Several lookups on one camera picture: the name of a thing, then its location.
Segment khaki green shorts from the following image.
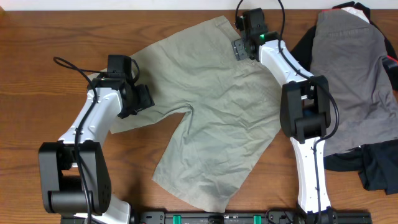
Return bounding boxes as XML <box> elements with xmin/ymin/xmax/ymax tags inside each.
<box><xmin>111</xmin><ymin>16</ymin><xmax>281</xmax><ymax>213</ymax></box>

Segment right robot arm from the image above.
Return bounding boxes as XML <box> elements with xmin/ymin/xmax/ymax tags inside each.
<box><xmin>232</xmin><ymin>8</ymin><xmax>339</xmax><ymax>223</ymax></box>

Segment grey shorts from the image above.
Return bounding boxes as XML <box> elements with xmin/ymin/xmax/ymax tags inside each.
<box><xmin>310</xmin><ymin>9</ymin><xmax>397</xmax><ymax>156</ymax></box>

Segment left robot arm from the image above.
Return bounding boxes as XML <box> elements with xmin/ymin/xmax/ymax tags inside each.
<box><xmin>39</xmin><ymin>55</ymin><xmax>154</xmax><ymax>224</ymax></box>

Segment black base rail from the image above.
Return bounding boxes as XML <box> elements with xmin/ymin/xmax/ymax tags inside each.
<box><xmin>60</xmin><ymin>208</ymin><xmax>373</xmax><ymax>224</ymax></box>

